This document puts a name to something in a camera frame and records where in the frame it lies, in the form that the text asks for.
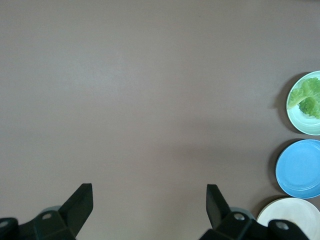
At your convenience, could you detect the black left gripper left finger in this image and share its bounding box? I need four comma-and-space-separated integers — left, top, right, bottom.
0, 183, 94, 240

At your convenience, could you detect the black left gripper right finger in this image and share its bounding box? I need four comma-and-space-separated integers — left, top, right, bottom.
199, 184, 312, 240

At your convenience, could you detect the green lettuce leaf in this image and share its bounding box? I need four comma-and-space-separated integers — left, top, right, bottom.
288, 77, 320, 118

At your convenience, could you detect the cream white round plate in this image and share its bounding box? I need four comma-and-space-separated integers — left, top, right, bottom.
256, 197, 320, 240

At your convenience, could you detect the blue round plate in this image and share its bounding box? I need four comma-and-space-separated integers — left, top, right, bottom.
275, 139, 320, 200

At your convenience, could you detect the pale green round plate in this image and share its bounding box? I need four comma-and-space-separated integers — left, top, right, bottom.
286, 70, 320, 136

